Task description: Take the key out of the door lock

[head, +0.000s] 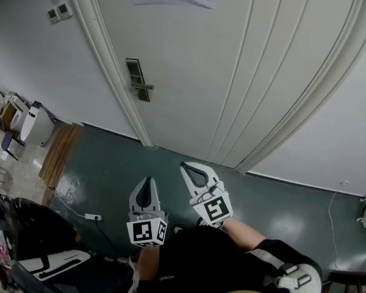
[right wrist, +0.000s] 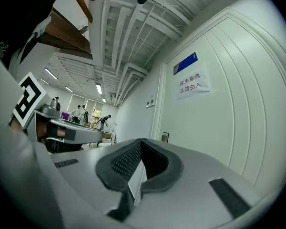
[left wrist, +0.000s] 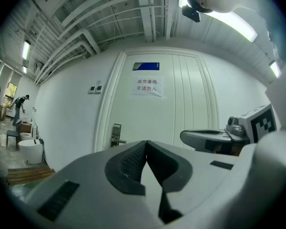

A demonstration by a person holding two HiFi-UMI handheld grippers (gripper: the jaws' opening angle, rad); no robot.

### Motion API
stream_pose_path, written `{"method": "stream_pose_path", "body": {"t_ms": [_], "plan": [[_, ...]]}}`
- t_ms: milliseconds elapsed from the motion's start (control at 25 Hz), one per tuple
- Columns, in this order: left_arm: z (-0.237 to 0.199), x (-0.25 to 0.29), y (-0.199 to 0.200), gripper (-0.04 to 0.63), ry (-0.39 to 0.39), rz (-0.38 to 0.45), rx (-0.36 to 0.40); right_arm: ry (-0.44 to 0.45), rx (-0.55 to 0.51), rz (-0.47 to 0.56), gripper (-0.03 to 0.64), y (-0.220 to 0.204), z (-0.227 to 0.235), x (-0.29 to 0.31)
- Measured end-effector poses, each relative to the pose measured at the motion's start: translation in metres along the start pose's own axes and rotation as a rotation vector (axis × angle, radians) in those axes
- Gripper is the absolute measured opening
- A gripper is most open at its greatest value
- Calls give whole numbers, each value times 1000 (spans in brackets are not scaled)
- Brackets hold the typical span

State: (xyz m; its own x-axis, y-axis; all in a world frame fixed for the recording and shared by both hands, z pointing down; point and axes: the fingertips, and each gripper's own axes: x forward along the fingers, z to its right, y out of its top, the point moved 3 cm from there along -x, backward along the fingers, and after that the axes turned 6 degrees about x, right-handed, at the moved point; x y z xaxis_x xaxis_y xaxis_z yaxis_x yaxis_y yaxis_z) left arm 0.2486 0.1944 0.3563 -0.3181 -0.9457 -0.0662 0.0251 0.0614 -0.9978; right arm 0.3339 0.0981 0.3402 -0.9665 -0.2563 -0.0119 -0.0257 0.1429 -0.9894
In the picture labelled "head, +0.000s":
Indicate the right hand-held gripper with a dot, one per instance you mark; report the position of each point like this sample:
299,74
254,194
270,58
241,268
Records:
215,209

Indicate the white panelled door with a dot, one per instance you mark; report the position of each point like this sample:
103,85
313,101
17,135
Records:
186,72

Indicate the person's left forearm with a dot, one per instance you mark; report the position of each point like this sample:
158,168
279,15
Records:
146,264

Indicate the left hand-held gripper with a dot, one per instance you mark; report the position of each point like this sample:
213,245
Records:
144,232

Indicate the person's right forearm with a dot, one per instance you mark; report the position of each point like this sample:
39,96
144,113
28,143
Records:
244,232

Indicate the wooden plank board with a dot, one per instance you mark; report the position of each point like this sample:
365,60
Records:
61,151

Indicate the blue chair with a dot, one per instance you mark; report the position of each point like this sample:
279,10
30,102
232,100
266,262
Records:
7,140

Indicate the white power strip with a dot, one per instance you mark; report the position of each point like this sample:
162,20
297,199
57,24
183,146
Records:
93,217

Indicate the white flat device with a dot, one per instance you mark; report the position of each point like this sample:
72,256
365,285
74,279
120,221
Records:
70,259

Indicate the white rounded robot base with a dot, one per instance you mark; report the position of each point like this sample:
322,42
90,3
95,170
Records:
36,124

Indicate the wooden chair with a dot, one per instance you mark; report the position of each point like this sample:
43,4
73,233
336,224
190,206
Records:
353,282

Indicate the person's black shirt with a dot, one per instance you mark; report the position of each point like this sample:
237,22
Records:
207,261

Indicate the white shoulder harness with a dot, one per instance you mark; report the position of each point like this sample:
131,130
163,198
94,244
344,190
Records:
305,278

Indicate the black bag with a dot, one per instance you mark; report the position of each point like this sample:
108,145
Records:
45,227

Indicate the metal door lock plate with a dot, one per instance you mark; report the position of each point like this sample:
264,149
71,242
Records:
133,69

